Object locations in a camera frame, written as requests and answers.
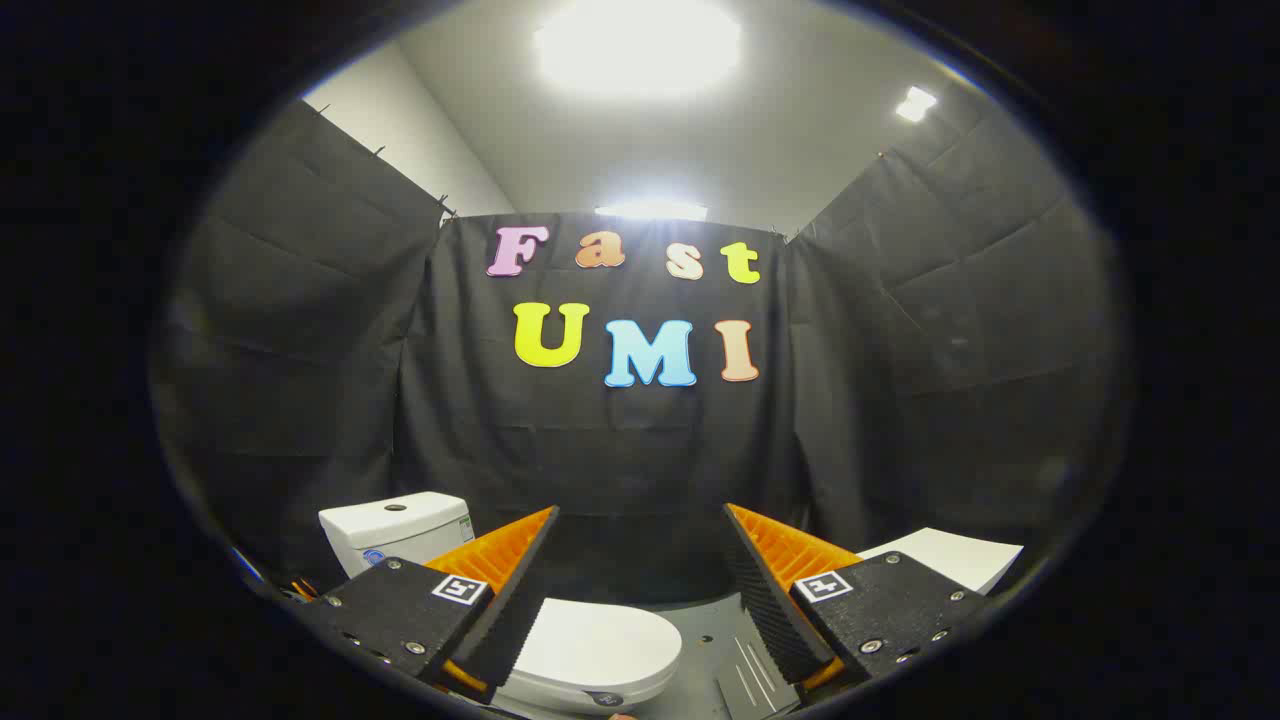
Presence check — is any black backdrop cloth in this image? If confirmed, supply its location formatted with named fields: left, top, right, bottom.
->
left=150, top=95, right=1131, bottom=606

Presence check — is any large round ceiling light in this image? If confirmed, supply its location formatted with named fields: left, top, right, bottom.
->
left=534, top=0, right=744, bottom=97

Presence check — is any white drawer cabinet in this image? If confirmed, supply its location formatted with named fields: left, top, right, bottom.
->
left=715, top=527, right=1024, bottom=720

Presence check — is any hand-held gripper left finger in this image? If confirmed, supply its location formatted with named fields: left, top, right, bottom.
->
left=296, top=505, right=561, bottom=704

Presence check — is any white toilet tank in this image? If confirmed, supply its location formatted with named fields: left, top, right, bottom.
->
left=318, top=491, right=476, bottom=579

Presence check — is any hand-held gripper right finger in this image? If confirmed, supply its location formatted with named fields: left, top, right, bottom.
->
left=722, top=502, right=991, bottom=693

